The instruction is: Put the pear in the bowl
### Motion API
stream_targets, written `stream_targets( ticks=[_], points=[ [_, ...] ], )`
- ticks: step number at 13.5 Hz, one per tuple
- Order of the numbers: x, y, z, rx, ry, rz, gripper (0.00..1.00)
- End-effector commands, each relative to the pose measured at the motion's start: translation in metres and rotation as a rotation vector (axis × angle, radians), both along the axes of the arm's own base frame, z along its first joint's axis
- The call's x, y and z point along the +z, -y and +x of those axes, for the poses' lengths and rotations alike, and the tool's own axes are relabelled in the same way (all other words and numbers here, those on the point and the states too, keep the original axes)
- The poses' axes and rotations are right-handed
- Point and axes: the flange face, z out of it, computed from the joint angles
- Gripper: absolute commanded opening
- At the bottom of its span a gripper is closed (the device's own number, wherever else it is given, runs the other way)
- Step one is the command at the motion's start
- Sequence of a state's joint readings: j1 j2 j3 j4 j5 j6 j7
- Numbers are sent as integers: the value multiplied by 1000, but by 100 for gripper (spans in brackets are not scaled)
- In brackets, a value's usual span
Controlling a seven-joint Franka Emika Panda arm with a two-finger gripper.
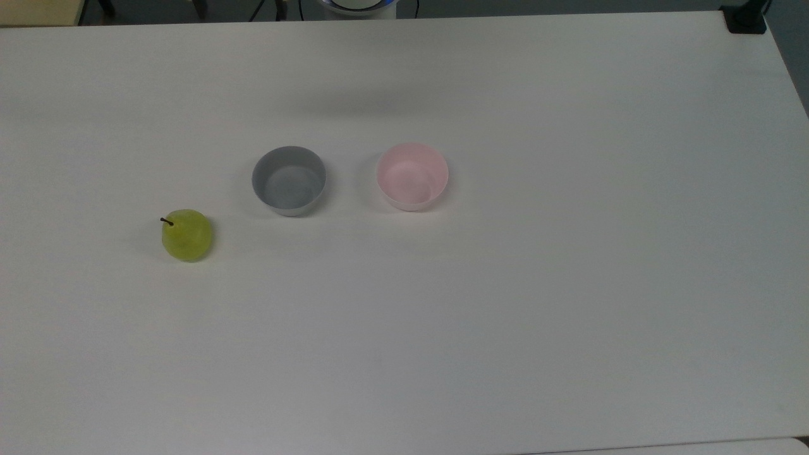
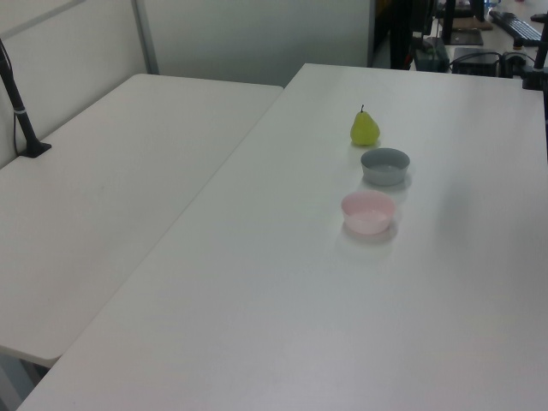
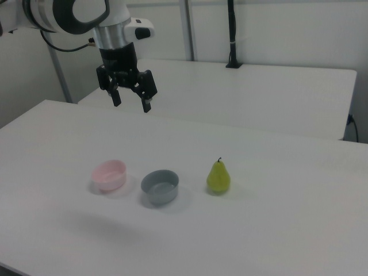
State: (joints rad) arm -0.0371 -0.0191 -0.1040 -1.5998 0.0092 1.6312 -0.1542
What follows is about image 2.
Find black equipment box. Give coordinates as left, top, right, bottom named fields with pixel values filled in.
left=452, top=46, right=502, bottom=76

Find grey plastic bowl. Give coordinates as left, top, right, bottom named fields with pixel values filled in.
left=360, top=147, right=411, bottom=187

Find grey metal partition post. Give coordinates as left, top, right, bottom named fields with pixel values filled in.
left=131, top=0, right=160, bottom=76

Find green yellow pear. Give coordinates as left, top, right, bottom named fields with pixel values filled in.
left=350, top=104, right=382, bottom=146

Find black clamp camera stand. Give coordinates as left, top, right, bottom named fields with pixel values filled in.
left=521, top=25, right=548, bottom=92

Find black computer keyboard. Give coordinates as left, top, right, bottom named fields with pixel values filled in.
left=489, top=10, right=543, bottom=42

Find white side table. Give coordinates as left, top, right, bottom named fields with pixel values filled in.
left=0, top=73, right=286, bottom=368

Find black monitor stand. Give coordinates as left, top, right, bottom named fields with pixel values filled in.
left=440, top=0, right=485, bottom=46

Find brown wooden board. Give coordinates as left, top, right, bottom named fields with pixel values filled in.
left=453, top=15, right=494, bottom=32

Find pink plastic bowl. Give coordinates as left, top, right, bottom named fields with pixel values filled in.
left=340, top=191, right=397, bottom=235

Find black metal frame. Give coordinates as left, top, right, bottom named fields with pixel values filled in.
left=372, top=0, right=414, bottom=69

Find black device yellow button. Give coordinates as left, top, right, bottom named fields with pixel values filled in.
left=501, top=40, right=536, bottom=79

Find black camera pole with base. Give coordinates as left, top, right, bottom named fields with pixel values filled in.
left=0, top=37, right=53, bottom=158

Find green black device box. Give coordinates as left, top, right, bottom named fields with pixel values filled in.
left=413, top=37, right=450, bottom=72

